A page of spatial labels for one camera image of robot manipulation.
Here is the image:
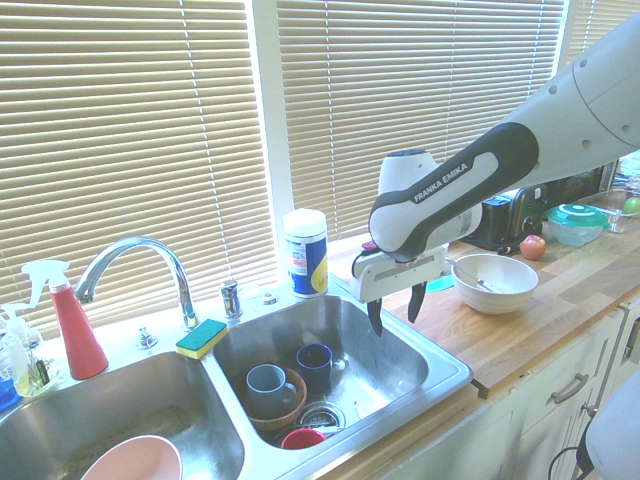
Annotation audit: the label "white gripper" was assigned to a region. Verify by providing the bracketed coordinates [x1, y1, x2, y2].
[348, 243, 448, 338]

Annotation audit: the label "stainless steel double sink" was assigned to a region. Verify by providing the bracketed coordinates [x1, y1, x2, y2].
[0, 279, 474, 480]

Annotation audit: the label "white sink hole cap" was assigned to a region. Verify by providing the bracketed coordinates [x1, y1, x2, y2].
[244, 283, 281, 308]

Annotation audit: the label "chrome sink faucet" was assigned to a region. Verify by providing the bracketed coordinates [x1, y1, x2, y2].
[73, 235, 201, 331]

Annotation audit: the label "dark blue mug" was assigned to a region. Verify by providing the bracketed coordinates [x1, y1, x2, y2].
[295, 343, 334, 386]

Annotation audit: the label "white ceramic bowl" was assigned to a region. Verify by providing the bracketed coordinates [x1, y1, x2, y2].
[450, 253, 540, 316]

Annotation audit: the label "white blue wipes canister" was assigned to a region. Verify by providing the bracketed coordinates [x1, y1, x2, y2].
[282, 207, 330, 300]

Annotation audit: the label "metal drain strainer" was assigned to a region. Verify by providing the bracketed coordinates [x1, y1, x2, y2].
[298, 399, 347, 434]

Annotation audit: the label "brown wooden bowl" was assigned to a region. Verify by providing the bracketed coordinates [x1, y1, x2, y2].
[234, 367, 309, 434]

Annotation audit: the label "black chrome toaster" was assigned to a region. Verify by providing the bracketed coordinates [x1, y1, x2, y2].
[459, 183, 550, 254]

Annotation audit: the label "gray mug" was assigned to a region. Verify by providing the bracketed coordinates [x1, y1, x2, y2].
[244, 364, 299, 420]

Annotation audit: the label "red apple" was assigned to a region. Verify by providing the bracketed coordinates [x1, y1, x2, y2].
[518, 233, 547, 261]

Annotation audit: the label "red cup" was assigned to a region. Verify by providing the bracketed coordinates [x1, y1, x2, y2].
[280, 427, 327, 451]

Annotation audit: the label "chrome side sprayer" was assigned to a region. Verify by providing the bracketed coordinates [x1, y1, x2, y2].
[219, 279, 245, 320]

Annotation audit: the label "yellow green sponge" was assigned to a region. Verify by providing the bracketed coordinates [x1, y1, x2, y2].
[174, 319, 230, 361]

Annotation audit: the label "clear container with teal lid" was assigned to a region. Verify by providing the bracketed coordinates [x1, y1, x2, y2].
[545, 202, 611, 247]

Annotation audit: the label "black microwave oven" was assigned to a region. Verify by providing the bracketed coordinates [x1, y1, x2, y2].
[544, 160, 622, 207]

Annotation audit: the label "medium beige window blind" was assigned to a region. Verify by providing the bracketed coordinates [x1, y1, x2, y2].
[275, 0, 567, 242]

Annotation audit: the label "clear plastic storage box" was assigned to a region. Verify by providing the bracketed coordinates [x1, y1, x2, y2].
[579, 187, 640, 235]

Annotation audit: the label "pink plastic bowl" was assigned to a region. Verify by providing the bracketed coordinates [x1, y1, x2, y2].
[79, 434, 184, 480]

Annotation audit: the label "wide beige window blind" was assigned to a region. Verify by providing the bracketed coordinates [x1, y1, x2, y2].
[0, 0, 279, 342]

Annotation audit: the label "red spray bottle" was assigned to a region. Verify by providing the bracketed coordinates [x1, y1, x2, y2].
[20, 259, 110, 381]

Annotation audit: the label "narrow beige window blind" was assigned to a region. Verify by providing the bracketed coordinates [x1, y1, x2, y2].
[569, 0, 640, 64]

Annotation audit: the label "clear yellow soap bottle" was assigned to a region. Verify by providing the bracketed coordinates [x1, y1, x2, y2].
[12, 339, 60, 399]

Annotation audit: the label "clear bottle with blue liquid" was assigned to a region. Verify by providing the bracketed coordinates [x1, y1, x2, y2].
[0, 302, 27, 412]

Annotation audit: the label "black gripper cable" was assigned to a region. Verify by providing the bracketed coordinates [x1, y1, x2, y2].
[349, 249, 376, 279]

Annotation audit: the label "brass cabinet drawer handle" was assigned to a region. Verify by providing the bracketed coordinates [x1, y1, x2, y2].
[551, 372, 590, 405]

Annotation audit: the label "black floor cables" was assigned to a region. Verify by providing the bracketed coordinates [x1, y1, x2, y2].
[547, 434, 596, 480]

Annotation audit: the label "chrome faucet handle knob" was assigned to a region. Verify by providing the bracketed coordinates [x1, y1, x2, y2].
[133, 322, 159, 350]

